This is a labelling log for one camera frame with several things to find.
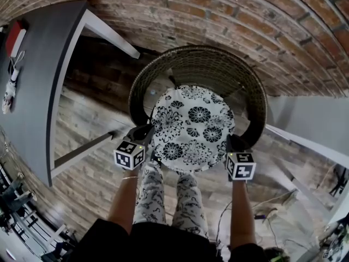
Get red book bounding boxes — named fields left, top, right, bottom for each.
left=5, top=20, right=27, bottom=58

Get person's left forearm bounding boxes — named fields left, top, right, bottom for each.
left=107, top=169, right=140, bottom=236

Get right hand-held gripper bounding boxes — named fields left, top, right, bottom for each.
left=225, top=134, right=257, bottom=182

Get person's black shirt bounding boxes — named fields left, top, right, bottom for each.
left=69, top=218, right=269, bottom=262

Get white folded umbrella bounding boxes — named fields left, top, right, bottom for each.
left=2, top=50, right=26, bottom=115

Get black office chair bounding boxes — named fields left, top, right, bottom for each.
left=328, top=164, right=349, bottom=198

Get person's white patterned trousers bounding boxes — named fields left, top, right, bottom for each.
left=133, top=161, right=209, bottom=239

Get person's right forearm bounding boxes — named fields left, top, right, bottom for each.
left=230, top=180, right=258, bottom=252

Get white floral round cushion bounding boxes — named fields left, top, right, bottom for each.
left=150, top=85, right=236, bottom=173

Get dark grey table white legs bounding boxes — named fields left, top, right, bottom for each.
left=0, top=0, right=141, bottom=188

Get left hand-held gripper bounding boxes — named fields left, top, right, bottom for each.
left=113, top=124, right=156, bottom=171

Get brown wicker chair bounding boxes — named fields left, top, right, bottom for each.
left=128, top=45, right=269, bottom=150

